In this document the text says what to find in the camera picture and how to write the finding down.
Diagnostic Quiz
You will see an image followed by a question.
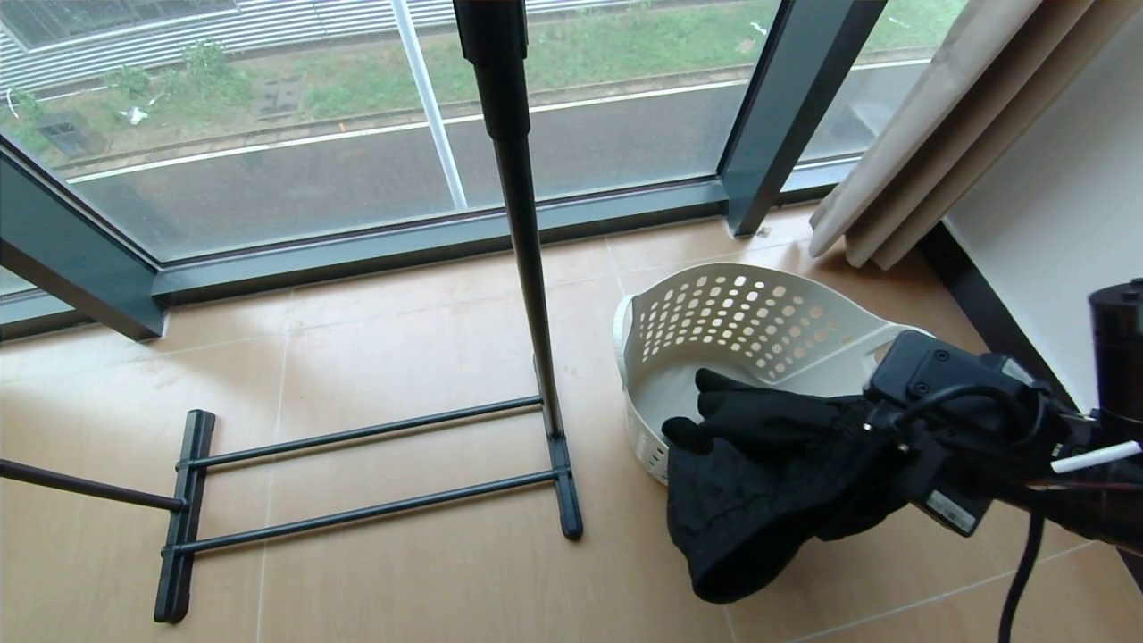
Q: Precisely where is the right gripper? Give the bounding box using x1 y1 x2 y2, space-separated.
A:
880 402 1072 539

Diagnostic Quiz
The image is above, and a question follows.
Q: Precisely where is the heap of clothes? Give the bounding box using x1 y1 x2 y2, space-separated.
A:
661 368 912 605

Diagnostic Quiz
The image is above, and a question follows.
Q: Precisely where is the white laundry basket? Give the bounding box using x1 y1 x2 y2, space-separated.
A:
613 263 934 488

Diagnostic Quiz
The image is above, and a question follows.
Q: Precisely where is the black clothes rack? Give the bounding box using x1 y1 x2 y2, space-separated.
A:
0 0 584 624

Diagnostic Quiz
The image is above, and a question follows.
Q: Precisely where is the beige curtain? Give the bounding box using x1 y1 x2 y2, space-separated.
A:
808 0 1143 271

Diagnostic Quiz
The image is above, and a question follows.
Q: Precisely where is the window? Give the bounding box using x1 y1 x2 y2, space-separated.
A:
0 0 970 345

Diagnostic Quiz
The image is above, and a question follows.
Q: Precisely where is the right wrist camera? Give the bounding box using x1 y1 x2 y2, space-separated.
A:
864 329 1046 425

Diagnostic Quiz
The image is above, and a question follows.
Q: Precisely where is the black cable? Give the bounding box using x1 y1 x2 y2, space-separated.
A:
998 509 1047 643

